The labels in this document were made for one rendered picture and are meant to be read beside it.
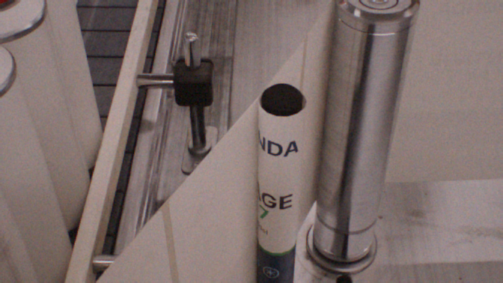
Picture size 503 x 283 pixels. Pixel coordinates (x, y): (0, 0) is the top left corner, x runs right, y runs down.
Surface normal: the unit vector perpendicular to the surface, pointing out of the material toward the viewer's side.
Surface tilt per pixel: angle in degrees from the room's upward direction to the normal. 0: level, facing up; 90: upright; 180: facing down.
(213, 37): 0
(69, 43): 90
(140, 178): 0
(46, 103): 90
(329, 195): 90
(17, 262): 90
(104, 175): 0
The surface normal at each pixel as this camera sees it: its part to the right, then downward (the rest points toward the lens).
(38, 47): 0.88, 0.33
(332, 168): -0.68, 0.51
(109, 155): 0.00, -0.71
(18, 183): 0.73, 0.48
